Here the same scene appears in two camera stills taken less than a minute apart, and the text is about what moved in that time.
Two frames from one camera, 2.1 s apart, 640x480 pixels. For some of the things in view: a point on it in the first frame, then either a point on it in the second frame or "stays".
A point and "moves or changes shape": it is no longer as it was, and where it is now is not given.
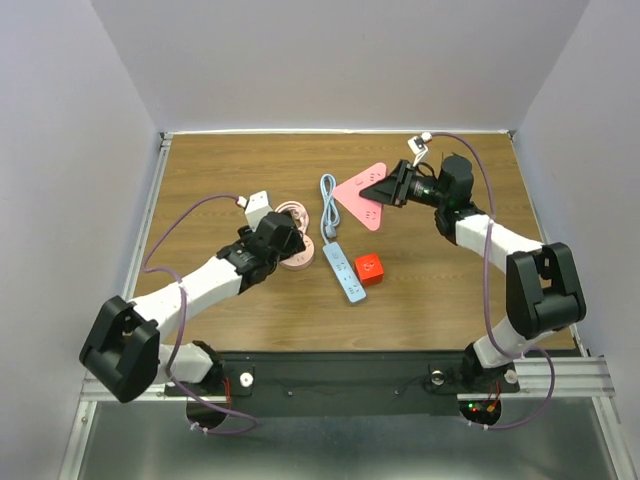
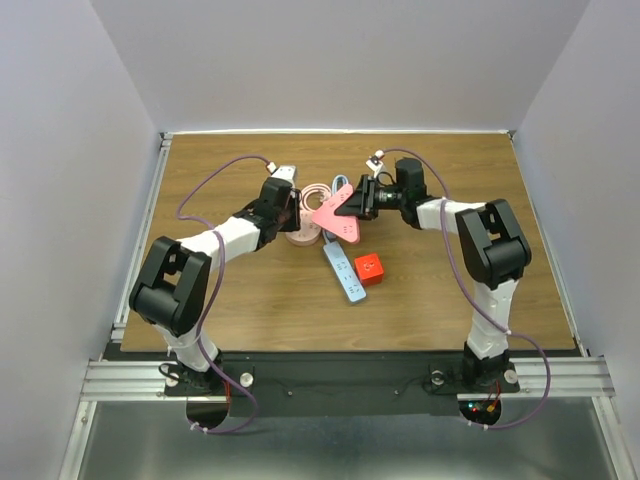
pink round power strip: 303,259 → 308,234
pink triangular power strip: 369,210 moves or changes shape
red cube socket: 369,270 stays
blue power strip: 345,274 stays
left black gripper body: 293,246 → 289,219
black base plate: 344,383 stays
